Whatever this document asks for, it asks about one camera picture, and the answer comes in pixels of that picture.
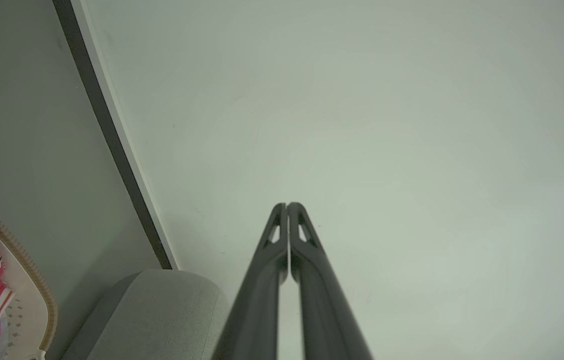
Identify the grey fabric sofa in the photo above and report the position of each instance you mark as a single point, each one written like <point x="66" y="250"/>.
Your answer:
<point x="162" y="315"/>

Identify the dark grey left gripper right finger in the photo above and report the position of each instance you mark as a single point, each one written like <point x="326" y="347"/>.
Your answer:
<point x="324" y="310"/>

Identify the white and black baseboard strip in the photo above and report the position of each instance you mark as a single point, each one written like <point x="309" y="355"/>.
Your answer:
<point x="112" y="125"/>

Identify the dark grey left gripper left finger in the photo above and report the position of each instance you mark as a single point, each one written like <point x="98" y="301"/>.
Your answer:
<point x="257" y="300"/>

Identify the cream perforated laundry basket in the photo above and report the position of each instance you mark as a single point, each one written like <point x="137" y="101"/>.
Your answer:
<point x="32" y="295"/>

